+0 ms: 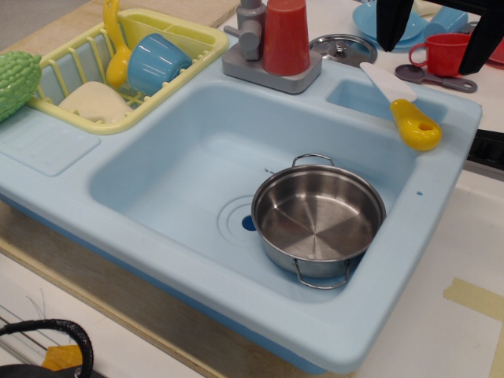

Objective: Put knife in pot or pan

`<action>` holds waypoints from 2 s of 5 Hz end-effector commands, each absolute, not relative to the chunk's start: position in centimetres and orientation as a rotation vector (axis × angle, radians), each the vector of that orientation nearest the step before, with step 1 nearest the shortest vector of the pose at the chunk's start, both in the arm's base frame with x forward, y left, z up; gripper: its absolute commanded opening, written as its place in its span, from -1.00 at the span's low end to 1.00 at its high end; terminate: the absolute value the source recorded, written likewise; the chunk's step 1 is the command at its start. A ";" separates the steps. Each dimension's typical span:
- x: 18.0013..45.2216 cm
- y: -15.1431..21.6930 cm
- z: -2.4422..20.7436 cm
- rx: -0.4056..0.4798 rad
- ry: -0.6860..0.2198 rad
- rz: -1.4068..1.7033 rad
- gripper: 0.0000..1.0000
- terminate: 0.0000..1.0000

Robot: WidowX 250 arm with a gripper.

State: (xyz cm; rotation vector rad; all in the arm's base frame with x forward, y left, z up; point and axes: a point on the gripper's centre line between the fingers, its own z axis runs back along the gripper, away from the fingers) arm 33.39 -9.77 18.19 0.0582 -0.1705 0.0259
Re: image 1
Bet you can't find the yellow tape piece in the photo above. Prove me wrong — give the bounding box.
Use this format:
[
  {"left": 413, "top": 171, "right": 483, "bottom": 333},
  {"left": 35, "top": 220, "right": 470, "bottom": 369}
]
[{"left": 41, "top": 345, "right": 83, "bottom": 372}]

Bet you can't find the grey toy faucet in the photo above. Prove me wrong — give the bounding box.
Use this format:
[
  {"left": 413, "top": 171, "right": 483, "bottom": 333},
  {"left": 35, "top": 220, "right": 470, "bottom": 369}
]
[{"left": 222, "top": 1, "right": 322, "bottom": 94}]

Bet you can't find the light blue toy sink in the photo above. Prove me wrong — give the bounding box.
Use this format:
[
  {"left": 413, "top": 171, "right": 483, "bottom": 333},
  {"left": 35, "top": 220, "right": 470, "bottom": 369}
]
[{"left": 1, "top": 62, "right": 482, "bottom": 372}]

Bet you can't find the stainless steel pot lid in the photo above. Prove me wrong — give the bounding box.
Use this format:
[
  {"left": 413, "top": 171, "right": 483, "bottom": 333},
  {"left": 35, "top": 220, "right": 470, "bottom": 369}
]
[{"left": 309, "top": 34, "right": 378, "bottom": 68}]

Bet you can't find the blue plastic cup in rack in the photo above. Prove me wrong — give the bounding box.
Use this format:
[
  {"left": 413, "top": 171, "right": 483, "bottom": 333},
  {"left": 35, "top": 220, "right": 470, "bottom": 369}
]
[{"left": 127, "top": 33, "right": 192, "bottom": 95}]

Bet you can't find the green toy bitter gourd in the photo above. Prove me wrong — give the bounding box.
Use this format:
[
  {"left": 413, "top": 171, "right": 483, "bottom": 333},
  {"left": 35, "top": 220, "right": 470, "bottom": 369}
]
[{"left": 1, "top": 51, "right": 42, "bottom": 121}]

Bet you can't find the black braided cable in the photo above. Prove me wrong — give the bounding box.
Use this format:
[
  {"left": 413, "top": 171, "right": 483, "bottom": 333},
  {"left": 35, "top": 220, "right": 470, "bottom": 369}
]
[{"left": 0, "top": 319, "right": 95, "bottom": 378}]

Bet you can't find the red plastic plate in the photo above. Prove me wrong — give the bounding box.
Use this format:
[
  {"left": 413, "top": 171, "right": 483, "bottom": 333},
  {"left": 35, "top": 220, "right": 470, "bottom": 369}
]
[{"left": 488, "top": 39, "right": 504, "bottom": 65}]

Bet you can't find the grey plastic spoon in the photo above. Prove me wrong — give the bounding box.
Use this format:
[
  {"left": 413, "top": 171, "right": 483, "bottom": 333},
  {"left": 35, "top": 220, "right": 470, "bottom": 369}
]
[{"left": 395, "top": 65, "right": 478, "bottom": 93}]

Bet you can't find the beige masking tape strip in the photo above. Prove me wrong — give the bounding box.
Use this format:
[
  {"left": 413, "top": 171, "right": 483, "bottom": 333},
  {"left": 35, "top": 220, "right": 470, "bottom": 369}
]
[{"left": 443, "top": 277, "right": 503, "bottom": 377}]

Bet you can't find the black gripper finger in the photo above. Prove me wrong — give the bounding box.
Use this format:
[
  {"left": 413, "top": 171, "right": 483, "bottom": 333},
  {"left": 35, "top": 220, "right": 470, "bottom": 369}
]
[
  {"left": 458, "top": 0, "right": 503, "bottom": 76},
  {"left": 376, "top": 0, "right": 413, "bottom": 52}
]

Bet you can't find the yellow dish rack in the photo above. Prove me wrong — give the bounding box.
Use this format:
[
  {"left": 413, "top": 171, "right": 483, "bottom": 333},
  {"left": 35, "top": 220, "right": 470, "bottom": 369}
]
[{"left": 28, "top": 9, "right": 228, "bottom": 135}]

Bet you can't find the black rail at right edge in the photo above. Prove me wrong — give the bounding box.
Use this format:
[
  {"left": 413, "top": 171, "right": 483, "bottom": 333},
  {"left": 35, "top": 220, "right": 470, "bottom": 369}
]
[{"left": 467, "top": 129, "right": 504, "bottom": 170}]

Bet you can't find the yellow plastic spoon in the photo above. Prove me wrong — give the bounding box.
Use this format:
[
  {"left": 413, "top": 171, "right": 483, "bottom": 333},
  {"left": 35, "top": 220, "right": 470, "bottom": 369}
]
[{"left": 102, "top": 0, "right": 132, "bottom": 88}]

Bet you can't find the red plastic tumbler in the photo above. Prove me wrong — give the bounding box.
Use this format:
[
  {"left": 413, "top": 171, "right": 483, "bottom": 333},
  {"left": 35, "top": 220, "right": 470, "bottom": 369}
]
[{"left": 262, "top": 0, "right": 310, "bottom": 76}]

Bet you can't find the red plastic mug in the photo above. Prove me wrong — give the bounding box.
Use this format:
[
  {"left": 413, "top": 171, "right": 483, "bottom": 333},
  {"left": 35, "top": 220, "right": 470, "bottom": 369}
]
[{"left": 409, "top": 33, "right": 470, "bottom": 77}]

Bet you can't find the cream plastic item at top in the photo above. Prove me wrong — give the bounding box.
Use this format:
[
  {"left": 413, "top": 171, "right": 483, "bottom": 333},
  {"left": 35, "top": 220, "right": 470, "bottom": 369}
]
[{"left": 412, "top": 0, "right": 441, "bottom": 17}]

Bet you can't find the blue plastic cup on table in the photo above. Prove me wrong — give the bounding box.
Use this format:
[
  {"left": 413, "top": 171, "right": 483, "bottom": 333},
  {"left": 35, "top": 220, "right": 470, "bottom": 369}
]
[{"left": 423, "top": 6, "right": 469, "bottom": 38}]

